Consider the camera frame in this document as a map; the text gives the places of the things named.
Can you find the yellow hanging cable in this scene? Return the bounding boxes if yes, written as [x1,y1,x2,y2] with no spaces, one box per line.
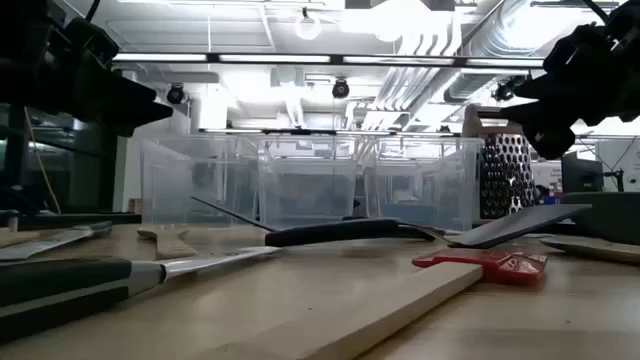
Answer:
[24,107,62,216]

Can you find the pink-handled metal box grater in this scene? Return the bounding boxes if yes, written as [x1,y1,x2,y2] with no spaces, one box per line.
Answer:
[462,103,540,221]

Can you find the red silicone spatula wooden handle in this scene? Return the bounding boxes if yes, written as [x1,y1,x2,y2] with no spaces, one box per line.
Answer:
[189,248,550,360]

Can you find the black-handled kitchen knife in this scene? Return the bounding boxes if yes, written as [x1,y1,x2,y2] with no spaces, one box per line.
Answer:
[0,244,282,344]
[0,221,114,262]

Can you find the black aluminium table frame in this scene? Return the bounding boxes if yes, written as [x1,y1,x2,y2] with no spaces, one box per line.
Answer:
[0,212,143,227]

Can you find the clear plastic bin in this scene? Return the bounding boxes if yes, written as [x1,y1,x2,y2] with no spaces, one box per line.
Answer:
[257,134,369,231]
[141,135,261,227]
[363,135,484,232]

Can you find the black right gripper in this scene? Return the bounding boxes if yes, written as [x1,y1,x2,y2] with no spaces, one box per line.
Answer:
[499,24,640,160]

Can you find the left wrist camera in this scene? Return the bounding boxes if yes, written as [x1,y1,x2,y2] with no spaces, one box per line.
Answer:
[64,17,121,69]

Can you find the wooden spoon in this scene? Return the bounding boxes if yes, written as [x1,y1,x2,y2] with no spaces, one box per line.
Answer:
[136,224,200,261]

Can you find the long ceiling light bar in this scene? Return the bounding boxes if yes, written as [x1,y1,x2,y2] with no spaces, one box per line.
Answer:
[112,52,546,70]

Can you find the round pendant lamp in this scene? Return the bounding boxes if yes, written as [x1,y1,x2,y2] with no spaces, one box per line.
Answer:
[293,7,323,42]

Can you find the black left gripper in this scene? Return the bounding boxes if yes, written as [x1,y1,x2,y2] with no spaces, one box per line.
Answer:
[0,47,174,138]

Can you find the black computer monitor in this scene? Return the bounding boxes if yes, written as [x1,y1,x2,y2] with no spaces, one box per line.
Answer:
[560,151,605,195]

